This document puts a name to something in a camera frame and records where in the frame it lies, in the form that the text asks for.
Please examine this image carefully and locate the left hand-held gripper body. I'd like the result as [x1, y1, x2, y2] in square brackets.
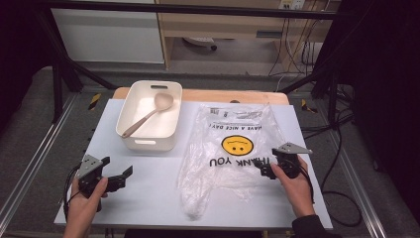
[76, 154, 117, 199]

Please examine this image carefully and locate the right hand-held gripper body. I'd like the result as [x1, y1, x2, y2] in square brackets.
[271, 142, 313, 179]

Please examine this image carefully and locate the clear plastic smiley bag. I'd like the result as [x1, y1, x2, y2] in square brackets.
[176, 103, 287, 221]

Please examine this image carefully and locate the white plastic storage bin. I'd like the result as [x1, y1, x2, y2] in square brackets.
[115, 79, 183, 153]

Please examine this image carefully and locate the beige spoon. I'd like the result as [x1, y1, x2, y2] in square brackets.
[121, 92, 174, 139]

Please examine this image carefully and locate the person's left hand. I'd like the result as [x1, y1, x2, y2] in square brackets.
[67, 178, 109, 221]

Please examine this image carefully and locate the person's right hand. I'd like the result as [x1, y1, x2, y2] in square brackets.
[270, 157, 315, 218]

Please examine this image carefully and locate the yellow black tape marker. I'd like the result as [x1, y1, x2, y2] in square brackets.
[300, 98, 319, 114]
[87, 93, 102, 111]

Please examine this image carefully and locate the wooden table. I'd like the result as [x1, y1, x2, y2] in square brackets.
[113, 86, 290, 106]

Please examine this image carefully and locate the white cabinet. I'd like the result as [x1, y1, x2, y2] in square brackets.
[51, 0, 165, 64]

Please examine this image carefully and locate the office chair base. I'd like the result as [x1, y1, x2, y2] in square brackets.
[182, 36, 219, 52]

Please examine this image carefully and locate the wooden desk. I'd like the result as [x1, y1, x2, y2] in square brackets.
[155, 0, 342, 71]

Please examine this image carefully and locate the white power strip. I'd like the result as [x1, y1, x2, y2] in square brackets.
[278, 0, 307, 11]

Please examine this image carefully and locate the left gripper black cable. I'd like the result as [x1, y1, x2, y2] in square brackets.
[62, 163, 83, 220]

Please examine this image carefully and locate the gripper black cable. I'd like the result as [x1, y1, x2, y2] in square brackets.
[62, 163, 83, 220]
[298, 155, 315, 203]

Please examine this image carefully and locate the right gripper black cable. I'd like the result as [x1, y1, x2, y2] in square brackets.
[298, 155, 315, 203]

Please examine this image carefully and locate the black floor cable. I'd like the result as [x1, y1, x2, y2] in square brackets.
[302, 108, 364, 228]

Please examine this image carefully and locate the aluminium floor rail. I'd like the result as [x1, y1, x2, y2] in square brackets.
[329, 128, 388, 238]
[0, 93, 79, 226]

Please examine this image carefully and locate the black metal frame leg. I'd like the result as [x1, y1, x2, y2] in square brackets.
[280, 62, 342, 124]
[33, 9, 117, 124]

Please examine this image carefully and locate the hanging cable bundle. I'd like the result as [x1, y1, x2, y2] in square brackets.
[267, 13, 329, 77]

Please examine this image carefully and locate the black metal frame crossbar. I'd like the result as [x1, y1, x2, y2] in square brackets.
[33, 1, 339, 20]

